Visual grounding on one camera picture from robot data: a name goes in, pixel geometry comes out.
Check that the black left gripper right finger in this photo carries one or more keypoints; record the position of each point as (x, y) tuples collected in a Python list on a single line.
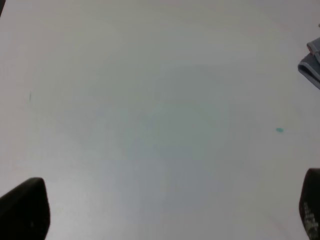
[(309, 204)]

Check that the grey and orange towel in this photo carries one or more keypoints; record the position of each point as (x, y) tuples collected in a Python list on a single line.
[(309, 66)]

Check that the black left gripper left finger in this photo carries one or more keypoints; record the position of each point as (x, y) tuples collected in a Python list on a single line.
[(25, 211)]

